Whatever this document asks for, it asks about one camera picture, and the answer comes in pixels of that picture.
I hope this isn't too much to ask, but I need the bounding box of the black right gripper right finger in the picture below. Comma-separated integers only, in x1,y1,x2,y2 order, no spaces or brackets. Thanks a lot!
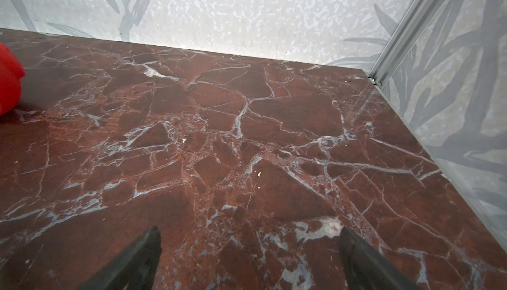
339,227,419,289

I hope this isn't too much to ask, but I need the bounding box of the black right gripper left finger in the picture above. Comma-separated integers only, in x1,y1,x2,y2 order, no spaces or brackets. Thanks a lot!
79,226,162,289

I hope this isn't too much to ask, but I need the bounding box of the red piggy bank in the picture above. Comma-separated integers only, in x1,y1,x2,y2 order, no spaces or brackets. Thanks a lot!
0,43,26,115

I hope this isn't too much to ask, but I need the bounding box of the aluminium frame profile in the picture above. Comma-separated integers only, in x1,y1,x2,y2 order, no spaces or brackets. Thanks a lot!
369,0,445,87

